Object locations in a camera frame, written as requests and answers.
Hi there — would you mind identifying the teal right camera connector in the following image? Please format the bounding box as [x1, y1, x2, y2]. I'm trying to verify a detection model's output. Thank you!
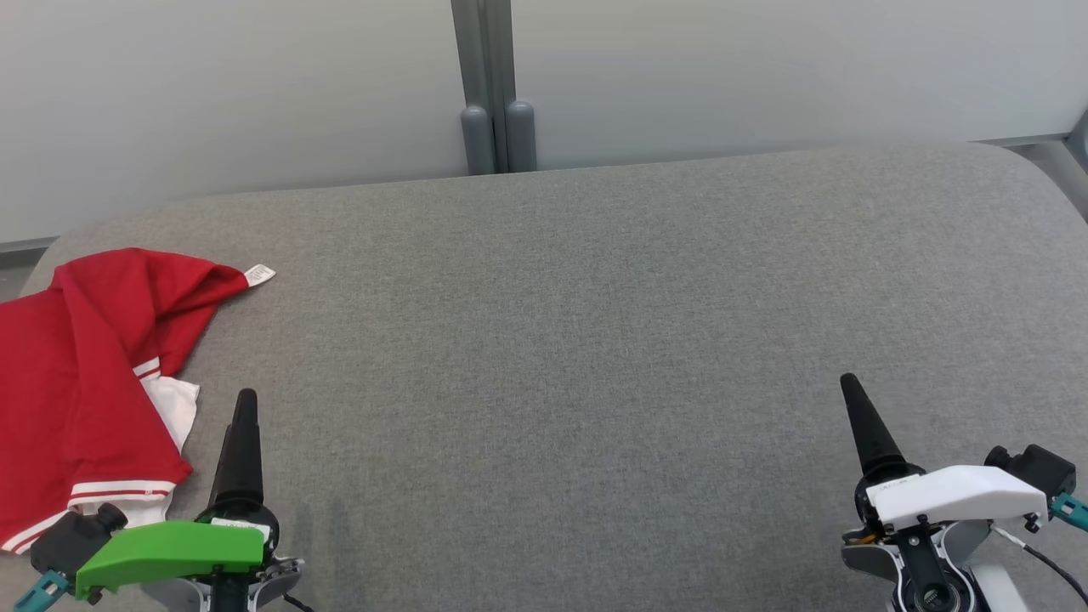
[1050, 493, 1088, 533]

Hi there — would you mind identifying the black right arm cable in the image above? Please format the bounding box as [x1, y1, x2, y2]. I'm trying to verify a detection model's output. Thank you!
[990, 524, 1088, 609]

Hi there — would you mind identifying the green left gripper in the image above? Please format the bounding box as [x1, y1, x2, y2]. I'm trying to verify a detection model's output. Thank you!
[75, 388, 281, 601]

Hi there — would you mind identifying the teal left camera connector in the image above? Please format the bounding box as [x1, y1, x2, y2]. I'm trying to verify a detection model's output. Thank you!
[13, 569, 74, 612]

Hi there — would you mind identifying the red white basketball jersey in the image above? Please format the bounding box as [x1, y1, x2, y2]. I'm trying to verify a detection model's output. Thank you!
[0, 247, 277, 555]

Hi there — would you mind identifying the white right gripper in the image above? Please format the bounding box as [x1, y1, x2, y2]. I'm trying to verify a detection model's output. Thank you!
[839, 372, 1049, 533]

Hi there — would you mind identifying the teal camera connector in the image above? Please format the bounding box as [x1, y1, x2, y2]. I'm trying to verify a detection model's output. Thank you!
[1050, 493, 1088, 533]
[13, 569, 74, 612]

